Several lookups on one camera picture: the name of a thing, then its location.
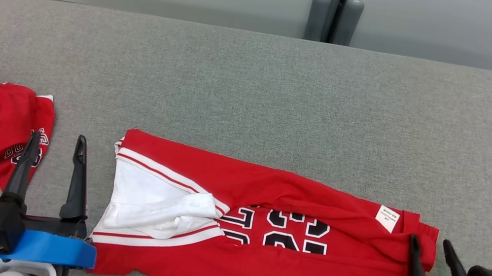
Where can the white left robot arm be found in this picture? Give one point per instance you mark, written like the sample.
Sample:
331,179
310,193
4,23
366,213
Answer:
28,271

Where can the grey cylindrical post bumper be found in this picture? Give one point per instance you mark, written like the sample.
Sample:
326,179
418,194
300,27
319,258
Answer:
317,17
348,23

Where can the red Bulls jersey white sleeves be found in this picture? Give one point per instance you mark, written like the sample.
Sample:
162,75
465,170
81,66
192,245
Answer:
254,269

